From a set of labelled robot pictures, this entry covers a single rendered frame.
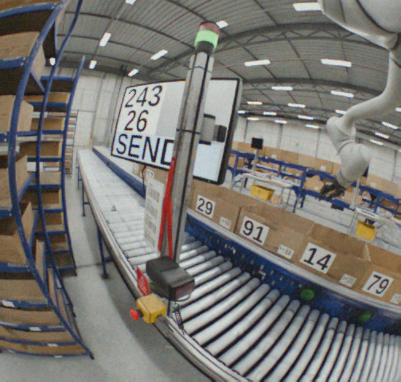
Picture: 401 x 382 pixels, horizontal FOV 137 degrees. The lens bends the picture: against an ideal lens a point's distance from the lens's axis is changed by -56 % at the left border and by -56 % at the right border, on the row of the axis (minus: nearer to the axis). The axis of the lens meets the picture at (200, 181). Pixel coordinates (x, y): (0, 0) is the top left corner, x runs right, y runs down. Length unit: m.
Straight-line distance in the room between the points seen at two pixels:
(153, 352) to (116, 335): 0.29
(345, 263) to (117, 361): 1.45
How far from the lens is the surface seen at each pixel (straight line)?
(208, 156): 0.47
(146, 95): 0.66
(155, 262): 0.40
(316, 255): 0.89
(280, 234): 0.90
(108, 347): 1.46
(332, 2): 0.42
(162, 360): 1.41
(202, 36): 0.44
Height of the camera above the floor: 1.34
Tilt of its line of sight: 12 degrees down
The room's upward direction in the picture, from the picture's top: 10 degrees clockwise
